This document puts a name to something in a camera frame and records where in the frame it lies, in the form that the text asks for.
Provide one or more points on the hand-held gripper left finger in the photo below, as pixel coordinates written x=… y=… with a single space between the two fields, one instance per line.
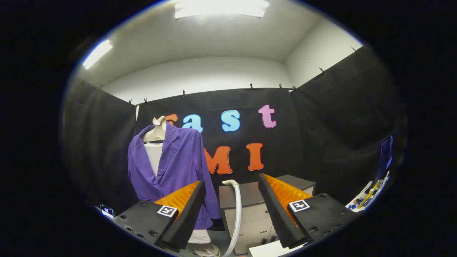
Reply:
x=189 y=217

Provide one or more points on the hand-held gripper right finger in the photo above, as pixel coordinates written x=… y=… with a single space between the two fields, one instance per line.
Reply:
x=278 y=217

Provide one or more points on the white garment steamer head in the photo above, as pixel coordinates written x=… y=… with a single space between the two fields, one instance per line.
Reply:
x=238 y=214

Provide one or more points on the white steamer base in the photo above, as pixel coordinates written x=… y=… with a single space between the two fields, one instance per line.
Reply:
x=205 y=250

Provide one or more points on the grey drawer cabinet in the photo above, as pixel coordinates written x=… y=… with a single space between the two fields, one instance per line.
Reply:
x=250 y=221

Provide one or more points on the white paper sheet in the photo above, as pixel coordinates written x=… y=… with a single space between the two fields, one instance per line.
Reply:
x=267 y=250

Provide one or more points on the small black phone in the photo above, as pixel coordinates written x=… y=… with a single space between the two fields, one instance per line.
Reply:
x=107 y=212

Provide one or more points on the white cluttered side table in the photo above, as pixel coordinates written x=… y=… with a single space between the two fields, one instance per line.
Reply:
x=360 y=203

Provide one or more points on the black backdrop cloth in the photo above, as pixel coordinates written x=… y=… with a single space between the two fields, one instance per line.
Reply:
x=321 y=142

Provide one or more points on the cream plastic hanger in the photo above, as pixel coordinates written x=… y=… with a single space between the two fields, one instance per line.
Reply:
x=157 y=134

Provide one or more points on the row of black clips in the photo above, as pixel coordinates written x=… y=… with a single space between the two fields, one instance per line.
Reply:
x=251 y=86

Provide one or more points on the narrow ceiling light strip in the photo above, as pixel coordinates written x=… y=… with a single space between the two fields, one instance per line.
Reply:
x=97 y=53

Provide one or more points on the large ceiling light panel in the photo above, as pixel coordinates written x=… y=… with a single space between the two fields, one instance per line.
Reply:
x=221 y=8

